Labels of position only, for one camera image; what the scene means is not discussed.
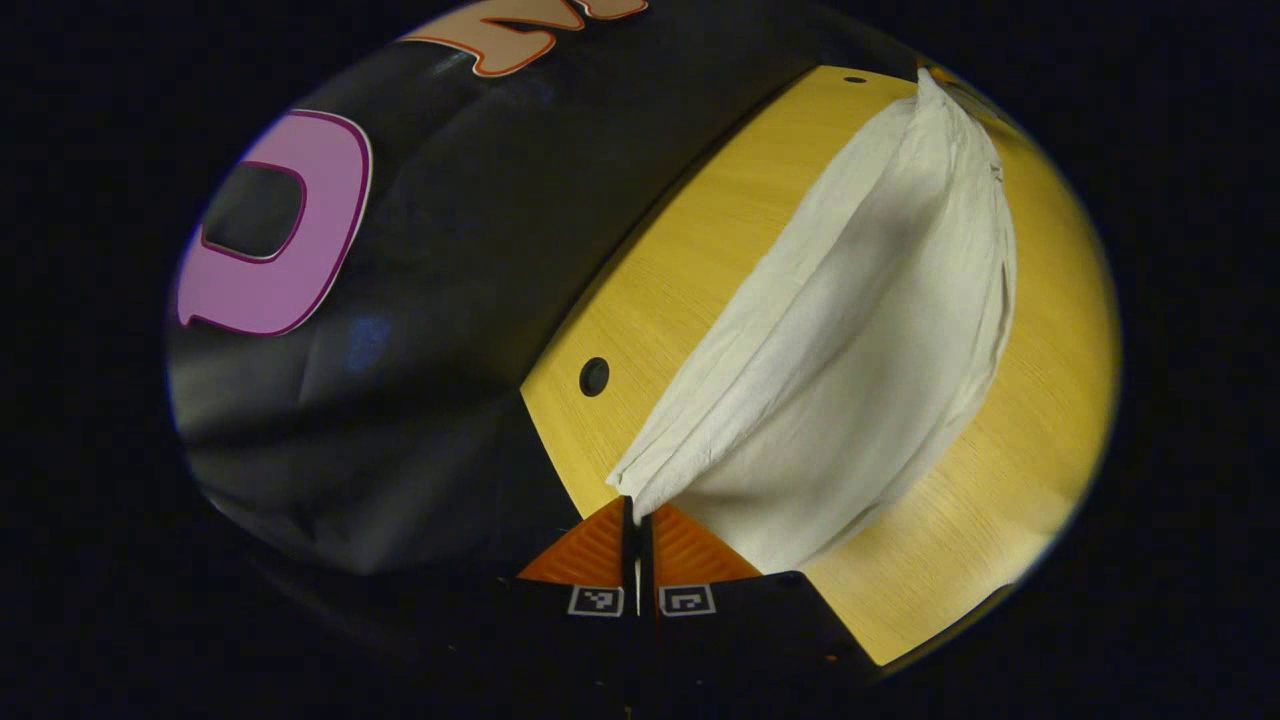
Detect white jeans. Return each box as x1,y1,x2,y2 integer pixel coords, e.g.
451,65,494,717
607,68,1019,576

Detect black backdrop cloth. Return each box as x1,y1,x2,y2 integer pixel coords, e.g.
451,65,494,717
165,0,921,601

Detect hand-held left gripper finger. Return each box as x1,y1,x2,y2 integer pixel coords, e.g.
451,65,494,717
638,500,876,691
470,495,639,691

